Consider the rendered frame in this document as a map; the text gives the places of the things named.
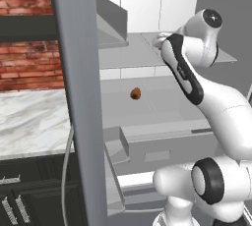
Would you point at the grey fridge door bin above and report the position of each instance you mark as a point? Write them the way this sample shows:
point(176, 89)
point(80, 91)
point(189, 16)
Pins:
point(110, 20)
point(114, 190)
point(116, 146)

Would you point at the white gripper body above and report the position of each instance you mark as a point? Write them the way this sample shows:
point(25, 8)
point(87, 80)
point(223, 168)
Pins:
point(160, 39)

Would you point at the dark wall shelf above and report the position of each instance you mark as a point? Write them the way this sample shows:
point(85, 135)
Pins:
point(26, 27)

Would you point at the grey fridge door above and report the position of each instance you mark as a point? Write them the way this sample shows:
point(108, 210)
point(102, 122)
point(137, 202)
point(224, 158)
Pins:
point(78, 72)

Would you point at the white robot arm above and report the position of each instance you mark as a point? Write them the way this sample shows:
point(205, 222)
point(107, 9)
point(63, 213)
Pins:
point(229, 128)

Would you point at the dark drawer front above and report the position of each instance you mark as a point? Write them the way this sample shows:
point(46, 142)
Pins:
point(29, 171)

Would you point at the glass fridge shelf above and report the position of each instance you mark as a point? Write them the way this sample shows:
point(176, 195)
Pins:
point(157, 105)
point(131, 53)

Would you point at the grey fridge drawer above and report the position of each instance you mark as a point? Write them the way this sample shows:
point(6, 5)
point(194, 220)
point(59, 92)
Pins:
point(157, 154)

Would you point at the brown oval food item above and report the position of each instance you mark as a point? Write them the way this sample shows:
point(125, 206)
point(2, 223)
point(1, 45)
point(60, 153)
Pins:
point(135, 93)

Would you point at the grey fridge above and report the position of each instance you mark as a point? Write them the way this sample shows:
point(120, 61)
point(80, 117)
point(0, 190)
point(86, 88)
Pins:
point(144, 7)

